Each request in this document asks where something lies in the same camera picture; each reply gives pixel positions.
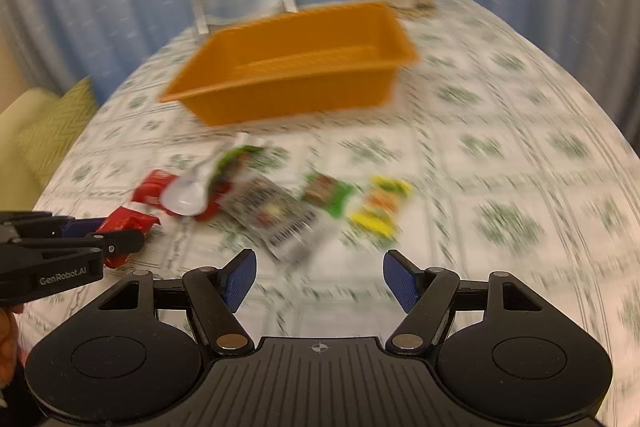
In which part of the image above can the silver snack packet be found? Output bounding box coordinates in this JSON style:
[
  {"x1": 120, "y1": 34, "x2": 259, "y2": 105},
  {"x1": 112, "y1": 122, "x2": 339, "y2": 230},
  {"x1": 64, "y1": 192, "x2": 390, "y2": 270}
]
[{"x1": 222, "y1": 174, "x2": 334, "y2": 264}]

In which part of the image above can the person's left hand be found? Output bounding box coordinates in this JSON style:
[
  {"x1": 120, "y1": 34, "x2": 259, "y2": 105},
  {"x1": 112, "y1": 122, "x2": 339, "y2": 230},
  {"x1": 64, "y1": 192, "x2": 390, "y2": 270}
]
[{"x1": 0, "y1": 307, "x2": 19, "y2": 403}]

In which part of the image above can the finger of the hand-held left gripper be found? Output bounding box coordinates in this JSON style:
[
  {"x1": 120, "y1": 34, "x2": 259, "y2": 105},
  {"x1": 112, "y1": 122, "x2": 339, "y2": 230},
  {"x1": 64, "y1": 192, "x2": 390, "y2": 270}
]
[
  {"x1": 20, "y1": 229, "x2": 147, "y2": 269},
  {"x1": 61, "y1": 216, "x2": 110, "y2": 239}
]

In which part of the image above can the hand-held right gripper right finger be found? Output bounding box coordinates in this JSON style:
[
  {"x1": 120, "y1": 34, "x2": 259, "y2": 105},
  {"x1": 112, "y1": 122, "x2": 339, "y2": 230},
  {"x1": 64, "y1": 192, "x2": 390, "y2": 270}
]
[{"x1": 382, "y1": 249, "x2": 549, "y2": 354}]

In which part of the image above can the pale yellow sofa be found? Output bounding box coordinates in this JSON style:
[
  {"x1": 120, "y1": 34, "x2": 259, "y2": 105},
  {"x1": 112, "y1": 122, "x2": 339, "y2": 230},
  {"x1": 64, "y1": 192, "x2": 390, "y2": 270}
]
[{"x1": 0, "y1": 87, "x2": 66, "y2": 214}]

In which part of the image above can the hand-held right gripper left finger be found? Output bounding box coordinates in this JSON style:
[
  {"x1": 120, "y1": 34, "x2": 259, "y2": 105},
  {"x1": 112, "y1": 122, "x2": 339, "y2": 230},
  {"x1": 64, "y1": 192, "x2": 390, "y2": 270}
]
[{"x1": 93, "y1": 248, "x2": 258, "y2": 353}]

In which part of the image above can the white red snack packet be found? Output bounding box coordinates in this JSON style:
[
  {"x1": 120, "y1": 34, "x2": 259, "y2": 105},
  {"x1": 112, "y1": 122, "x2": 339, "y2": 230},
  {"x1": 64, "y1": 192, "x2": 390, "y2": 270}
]
[{"x1": 162, "y1": 152, "x2": 226, "y2": 220}]

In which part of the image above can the floral tablecloth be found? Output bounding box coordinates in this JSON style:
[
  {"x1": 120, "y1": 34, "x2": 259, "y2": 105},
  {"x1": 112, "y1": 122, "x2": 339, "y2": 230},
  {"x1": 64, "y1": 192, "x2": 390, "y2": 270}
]
[{"x1": 15, "y1": 0, "x2": 640, "y2": 427}]

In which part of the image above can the orange plastic tray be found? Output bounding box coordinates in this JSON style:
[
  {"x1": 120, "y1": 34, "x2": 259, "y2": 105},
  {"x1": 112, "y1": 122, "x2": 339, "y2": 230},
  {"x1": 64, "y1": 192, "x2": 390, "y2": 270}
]
[{"x1": 159, "y1": 0, "x2": 421, "y2": 128}]

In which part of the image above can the green candy packet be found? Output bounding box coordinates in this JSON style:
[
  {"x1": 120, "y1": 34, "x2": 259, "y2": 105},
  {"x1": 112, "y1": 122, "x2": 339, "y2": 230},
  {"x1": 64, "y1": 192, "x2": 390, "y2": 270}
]
[{"x1": 301, "y1": 172, "x2": 355, "y2": 217}]

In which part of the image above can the green red snack packet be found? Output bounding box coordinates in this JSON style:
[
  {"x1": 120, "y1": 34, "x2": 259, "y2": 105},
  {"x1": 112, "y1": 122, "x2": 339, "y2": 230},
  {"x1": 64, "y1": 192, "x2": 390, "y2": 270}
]
[{"x1": 207, "y1": 144, "x2": 266, "y2": 208}]

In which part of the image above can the green zigzag cushion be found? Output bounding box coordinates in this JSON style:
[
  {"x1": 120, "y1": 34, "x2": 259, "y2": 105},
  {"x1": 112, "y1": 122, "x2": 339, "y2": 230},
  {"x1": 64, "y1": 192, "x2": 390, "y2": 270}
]
[{"x1": 17, "y1": 77, "x2": 99, "y2": 188}]

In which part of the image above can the yellow snack packet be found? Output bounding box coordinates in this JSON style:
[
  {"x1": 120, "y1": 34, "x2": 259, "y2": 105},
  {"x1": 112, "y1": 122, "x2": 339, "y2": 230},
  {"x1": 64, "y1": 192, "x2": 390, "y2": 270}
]
[{"x1": 349, "y1": 176, "x2": 413, "y2": 239}]

